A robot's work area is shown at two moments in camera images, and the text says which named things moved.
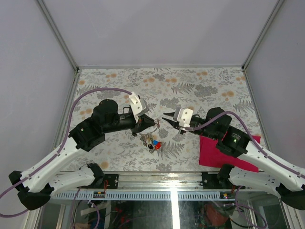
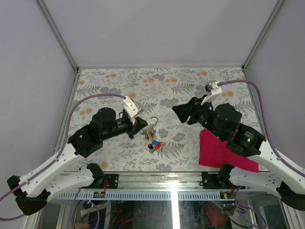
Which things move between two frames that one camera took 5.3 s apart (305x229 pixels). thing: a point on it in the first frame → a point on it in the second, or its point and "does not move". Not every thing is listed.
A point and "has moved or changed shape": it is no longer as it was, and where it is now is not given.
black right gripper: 176,125 → 191,108
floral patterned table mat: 164,148 does not move
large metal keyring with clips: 146,138 has moved or changed shape
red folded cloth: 209,155 does not move
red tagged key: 158,145 does not move
